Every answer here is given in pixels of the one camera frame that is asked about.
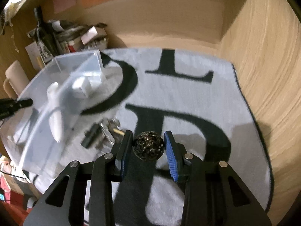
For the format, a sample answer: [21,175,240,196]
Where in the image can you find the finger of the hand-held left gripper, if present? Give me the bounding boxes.
[0,98,33,121]

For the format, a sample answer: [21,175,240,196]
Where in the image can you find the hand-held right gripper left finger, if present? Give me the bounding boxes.
[24,129,134,226]

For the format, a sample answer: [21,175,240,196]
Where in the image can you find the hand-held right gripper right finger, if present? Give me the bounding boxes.
[164,130,272,226]

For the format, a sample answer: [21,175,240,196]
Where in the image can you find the ornate brown metal ball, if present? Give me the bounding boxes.
[132,131,164,162]

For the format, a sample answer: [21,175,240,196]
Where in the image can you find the white oblong tool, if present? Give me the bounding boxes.
[46,82,65,143]

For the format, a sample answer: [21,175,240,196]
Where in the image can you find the clear plastic container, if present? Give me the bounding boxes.
[17,50,105,176]

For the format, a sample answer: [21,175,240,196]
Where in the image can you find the bunch of keys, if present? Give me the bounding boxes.
[81,118,119,150]

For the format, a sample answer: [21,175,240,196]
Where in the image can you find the white note paper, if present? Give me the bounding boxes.
[25,43,43,64]

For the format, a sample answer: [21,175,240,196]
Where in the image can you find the grey lettered mat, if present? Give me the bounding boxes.
[24,48,274,226]

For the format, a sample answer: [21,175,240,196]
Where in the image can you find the dark wine bottle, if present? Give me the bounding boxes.
[33,7,59,57]

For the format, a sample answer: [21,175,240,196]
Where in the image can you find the small red white box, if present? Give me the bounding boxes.
[67,40,78,53]

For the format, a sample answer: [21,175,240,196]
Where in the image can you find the red cloth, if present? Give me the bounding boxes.
[0,172,31,208]

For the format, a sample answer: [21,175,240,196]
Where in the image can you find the white card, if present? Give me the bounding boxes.
[81,27,99,45]

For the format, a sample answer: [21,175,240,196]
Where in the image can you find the pink sticky note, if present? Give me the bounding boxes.
[53,0,77,14]

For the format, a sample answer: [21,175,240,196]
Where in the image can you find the pink handled tumbler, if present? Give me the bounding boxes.
[3,60,30,98]

